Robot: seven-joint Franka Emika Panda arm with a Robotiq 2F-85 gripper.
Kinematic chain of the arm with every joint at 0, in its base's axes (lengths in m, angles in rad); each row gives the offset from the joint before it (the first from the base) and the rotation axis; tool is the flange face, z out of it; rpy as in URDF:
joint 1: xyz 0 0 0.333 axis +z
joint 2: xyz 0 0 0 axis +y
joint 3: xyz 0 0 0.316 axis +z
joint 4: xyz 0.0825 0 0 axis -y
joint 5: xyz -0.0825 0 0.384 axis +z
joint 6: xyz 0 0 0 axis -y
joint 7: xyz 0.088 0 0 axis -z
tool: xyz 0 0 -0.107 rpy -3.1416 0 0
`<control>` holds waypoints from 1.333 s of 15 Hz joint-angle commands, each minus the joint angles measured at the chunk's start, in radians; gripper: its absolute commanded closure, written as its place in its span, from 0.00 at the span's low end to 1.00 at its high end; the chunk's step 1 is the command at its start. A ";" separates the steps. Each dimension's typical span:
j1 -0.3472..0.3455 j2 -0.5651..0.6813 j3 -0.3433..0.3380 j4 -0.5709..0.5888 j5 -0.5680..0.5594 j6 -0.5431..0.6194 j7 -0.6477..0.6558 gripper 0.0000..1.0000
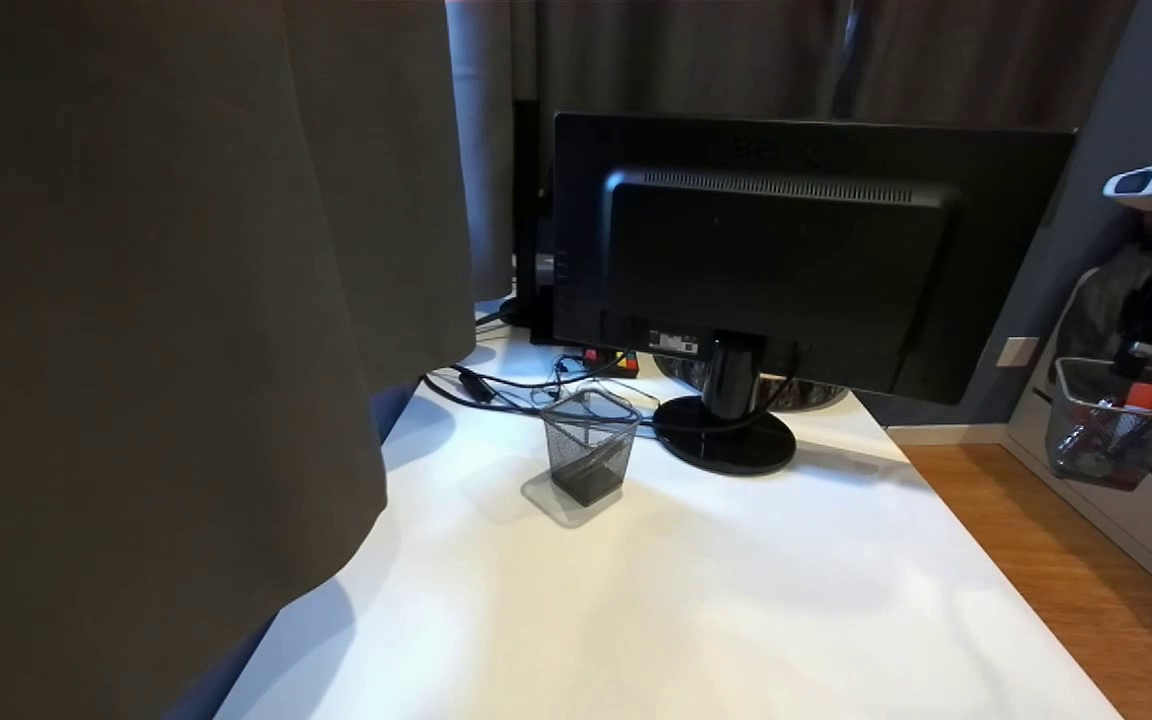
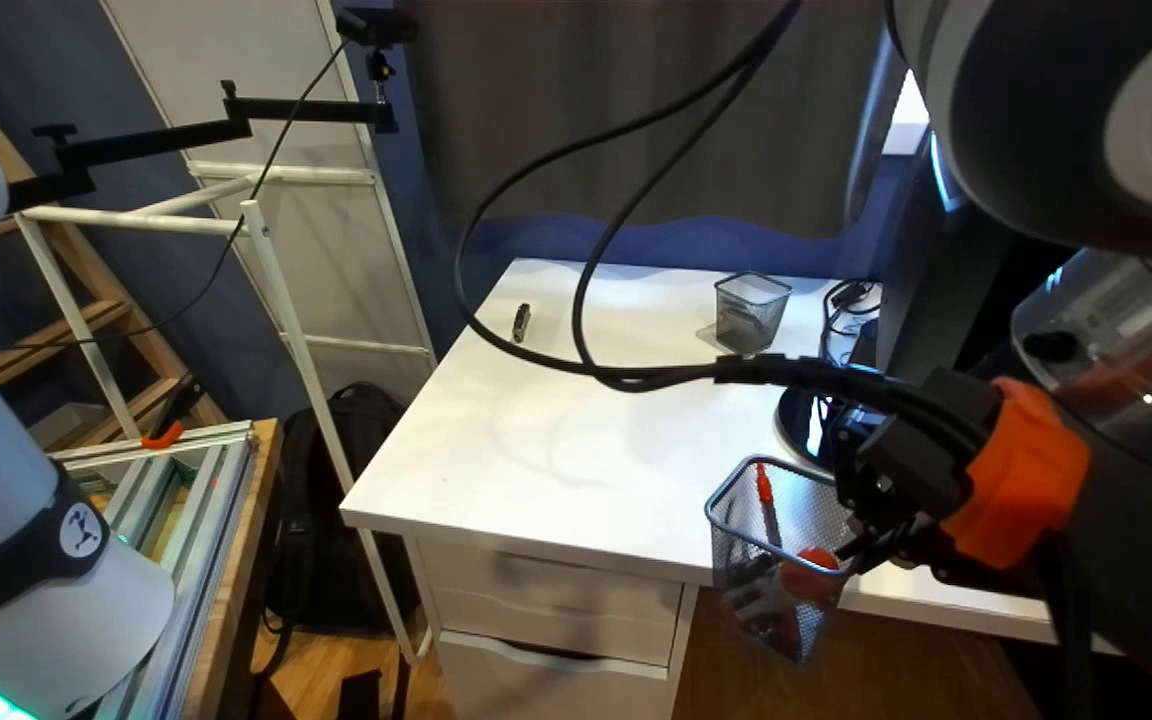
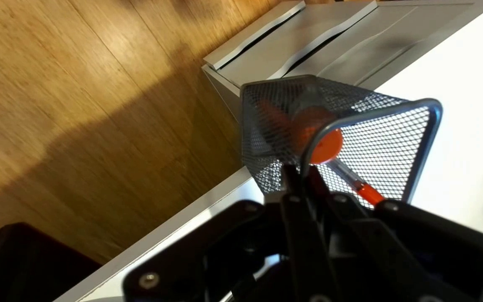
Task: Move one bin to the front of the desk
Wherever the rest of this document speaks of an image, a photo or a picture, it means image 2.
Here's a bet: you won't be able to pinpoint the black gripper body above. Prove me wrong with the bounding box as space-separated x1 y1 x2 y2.
822 367 997 542

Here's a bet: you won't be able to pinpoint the mesh bin holding markers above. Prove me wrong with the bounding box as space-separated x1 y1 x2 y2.
701 453 861 668

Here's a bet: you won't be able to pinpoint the empty black mesh bin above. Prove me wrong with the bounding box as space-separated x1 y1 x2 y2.
713 267 796 357

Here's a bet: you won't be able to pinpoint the white desk drawer unit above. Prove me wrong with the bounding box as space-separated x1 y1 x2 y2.
409 534 704 720

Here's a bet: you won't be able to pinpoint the orange marker cap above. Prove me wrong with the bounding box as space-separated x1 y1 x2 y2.
792 542 849 592

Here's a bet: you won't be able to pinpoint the red marker pen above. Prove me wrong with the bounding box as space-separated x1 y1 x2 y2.
749 461 790 553

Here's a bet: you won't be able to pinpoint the black computer monitor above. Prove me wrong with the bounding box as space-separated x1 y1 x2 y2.
867 25 1071 395

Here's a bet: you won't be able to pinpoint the black backpack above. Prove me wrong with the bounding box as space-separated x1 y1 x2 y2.
262 379 409 639

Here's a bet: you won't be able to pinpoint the white framed glass panels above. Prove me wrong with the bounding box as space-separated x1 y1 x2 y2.
53 421 264 720

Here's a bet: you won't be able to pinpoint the small orange clamp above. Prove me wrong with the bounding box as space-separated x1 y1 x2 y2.
142 421 191 453

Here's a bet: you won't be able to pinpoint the white leaning panel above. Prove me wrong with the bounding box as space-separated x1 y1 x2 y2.
98 0 442 410

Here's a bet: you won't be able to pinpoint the wooden shelf rack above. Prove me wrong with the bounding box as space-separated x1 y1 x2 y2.
0 51 214 458

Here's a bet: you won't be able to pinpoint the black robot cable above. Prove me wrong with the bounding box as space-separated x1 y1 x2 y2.
453 0 861 391
567 0 809 391

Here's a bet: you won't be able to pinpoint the white metal shelf frame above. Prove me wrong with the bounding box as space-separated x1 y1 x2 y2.
11 158 423 662

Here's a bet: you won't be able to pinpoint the black camera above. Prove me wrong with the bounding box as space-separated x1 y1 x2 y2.
332 4 422 51

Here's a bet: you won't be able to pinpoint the thin black camera cable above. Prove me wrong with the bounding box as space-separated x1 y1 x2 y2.
155 35 357 339

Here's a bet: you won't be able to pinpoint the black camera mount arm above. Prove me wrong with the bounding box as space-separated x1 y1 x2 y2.
10 77 400 216

